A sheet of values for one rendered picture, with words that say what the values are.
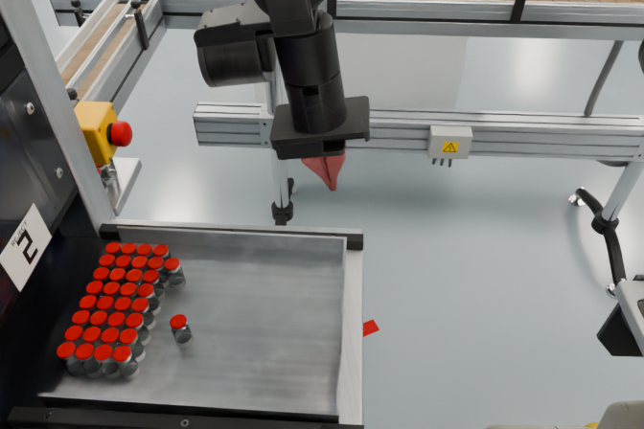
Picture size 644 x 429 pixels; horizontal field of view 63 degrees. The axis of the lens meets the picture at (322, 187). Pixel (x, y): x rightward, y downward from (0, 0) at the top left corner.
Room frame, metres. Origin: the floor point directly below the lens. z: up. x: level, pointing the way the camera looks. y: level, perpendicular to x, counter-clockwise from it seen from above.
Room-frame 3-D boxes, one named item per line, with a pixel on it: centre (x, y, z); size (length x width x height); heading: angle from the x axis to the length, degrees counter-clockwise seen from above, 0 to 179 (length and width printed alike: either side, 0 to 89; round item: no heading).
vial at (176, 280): (0.45, 0.20, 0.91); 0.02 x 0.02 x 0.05
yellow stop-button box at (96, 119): (0.65, 0.36, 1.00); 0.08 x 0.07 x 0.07; 87
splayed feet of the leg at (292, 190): (1.35, 0.14, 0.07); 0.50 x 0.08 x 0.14; 177
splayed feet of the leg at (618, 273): (1.29, -1.01, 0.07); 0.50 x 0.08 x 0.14; 177
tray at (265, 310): (0.39, 0.14, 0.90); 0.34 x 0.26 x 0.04; 86
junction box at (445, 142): (1.26, -0.38, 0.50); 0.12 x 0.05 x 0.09; 87
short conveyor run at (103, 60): (0.95, 0.49, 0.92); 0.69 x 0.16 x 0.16; 177
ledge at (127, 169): (0.67, 0.40, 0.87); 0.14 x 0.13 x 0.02; 87
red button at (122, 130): (0.65, 0.31, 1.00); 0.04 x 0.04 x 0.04; 87
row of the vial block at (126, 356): (0.40, 0.23, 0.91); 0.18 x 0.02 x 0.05; 176
